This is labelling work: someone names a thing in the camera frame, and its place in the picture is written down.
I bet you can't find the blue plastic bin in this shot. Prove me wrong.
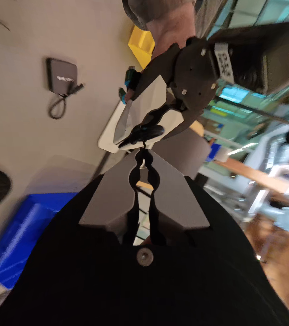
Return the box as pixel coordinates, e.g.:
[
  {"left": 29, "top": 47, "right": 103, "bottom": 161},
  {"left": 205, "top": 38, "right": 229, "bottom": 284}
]
[{"left": 0, "top": 192, "right": 82, "bottom": 291}]

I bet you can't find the person's left forearm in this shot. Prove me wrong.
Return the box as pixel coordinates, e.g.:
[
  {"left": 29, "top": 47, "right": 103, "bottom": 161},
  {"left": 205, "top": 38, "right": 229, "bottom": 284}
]
[{"left": 121, "top": 0, "right": 202, "bottom": 30}]

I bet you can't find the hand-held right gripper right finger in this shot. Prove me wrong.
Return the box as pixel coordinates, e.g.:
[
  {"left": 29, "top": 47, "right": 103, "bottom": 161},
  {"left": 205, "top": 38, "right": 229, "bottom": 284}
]
[{"left": 147, "top": 149, "right": 211, "bottom": 233}]

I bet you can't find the yellow plastic bin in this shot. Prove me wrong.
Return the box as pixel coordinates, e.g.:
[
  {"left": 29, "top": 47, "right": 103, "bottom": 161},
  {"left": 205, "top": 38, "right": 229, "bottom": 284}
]
[{"left": 128, "top": 26, "right": 155, "bottom": 70}]

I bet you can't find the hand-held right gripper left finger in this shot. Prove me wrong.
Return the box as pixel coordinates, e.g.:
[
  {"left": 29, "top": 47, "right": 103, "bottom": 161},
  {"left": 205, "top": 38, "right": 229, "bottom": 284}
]
[{"left": 78, "top": 149, "right": 141, "bottom": 233}]

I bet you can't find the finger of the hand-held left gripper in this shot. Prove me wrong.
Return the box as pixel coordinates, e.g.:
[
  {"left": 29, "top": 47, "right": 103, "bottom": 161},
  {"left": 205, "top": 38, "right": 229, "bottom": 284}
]
[
  {"left": 133, "top": 109, "right": 187, "bottom": 149},
  {"left": 113, "top": 76, "right": 174, "bottom": 147}
]

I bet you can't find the black adapter hub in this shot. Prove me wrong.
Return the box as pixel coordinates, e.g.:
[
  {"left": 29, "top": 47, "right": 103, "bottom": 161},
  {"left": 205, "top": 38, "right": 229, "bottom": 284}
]
[{"left": 46, "top": 57, "right": 85, "bottom": 120}]

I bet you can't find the black braided hdmi cable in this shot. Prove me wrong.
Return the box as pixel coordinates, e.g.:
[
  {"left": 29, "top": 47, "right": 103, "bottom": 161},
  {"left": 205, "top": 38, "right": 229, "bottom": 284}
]
[{"left": 117, "top": 65, "right": 166, "bottom": 149}]

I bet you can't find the person's left hand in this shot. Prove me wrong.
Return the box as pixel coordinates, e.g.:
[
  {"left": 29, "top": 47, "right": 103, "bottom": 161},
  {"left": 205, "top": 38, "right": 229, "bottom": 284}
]
[{"left": 147, "top": 9, "right": 197, "bottom": 60}]

